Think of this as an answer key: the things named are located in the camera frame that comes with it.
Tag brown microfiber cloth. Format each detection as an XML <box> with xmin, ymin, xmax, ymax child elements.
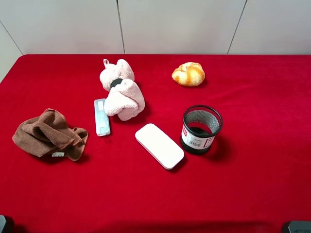
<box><xmin>12</xmin><ymin>109</ymin><xmax>88</xmax><ymax>162</ymax></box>

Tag dark object bottom right corner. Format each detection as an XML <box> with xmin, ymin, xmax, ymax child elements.
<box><xmin>281</xmin><ymin>221</ymin><xmax>311</xmax><ymax>233</ymax></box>

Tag white rounded flat case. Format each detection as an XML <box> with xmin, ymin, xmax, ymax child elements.
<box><xmin>135</xmin><ymin>123</ymin><xmax>184</xmax><ymax>170</ymax></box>

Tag pink fluffy towel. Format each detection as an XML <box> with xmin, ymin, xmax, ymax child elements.
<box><xmin>99</xmin><ymin>59</ymin><xmax>145</xmax><ymax>121</ymax></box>

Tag black mesh pen holder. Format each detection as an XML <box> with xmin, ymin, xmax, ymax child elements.
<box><xmin>180</xmin><ymin>105</ymin><xmax>223</xmax><ymax>155</ymax></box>

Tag light blue flat box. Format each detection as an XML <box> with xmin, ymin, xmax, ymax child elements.
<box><xmin>94</xmin><ymin>99</ymin><xmax>111</xmax><ymax>136</ymax></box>

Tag orange white bread roll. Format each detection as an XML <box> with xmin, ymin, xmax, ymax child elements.
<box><xmin>172</xmin><ymin>62</ymin><xmax>206</xmax><ymax>86</ymax></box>

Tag red velvet tablecloth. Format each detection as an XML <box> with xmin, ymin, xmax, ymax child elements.
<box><xmin>0</xmin><ymin>55</ymin><xmax>311</xmax><ymax>233</ymax></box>

